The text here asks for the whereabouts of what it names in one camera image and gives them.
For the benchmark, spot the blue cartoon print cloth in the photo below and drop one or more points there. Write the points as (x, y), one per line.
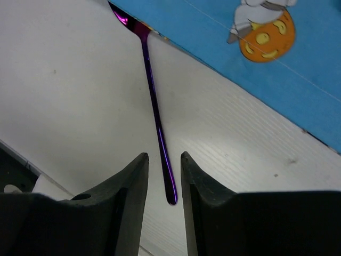
(285, 53)

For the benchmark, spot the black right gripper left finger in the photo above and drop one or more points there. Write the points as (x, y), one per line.
(107, 219)

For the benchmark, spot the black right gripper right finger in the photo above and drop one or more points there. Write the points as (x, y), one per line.
(210, 212)

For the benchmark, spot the purple metallic spoon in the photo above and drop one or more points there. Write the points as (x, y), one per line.
(142, 32)

